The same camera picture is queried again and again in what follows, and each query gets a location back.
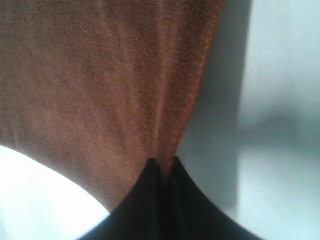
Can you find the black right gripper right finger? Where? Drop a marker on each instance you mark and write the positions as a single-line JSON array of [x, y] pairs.
[[193, 216]]

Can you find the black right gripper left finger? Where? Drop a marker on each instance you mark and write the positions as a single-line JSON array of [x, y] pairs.
[[137, 216]]

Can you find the brown towel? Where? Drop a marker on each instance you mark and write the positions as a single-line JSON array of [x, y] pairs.
[[94, 88]]

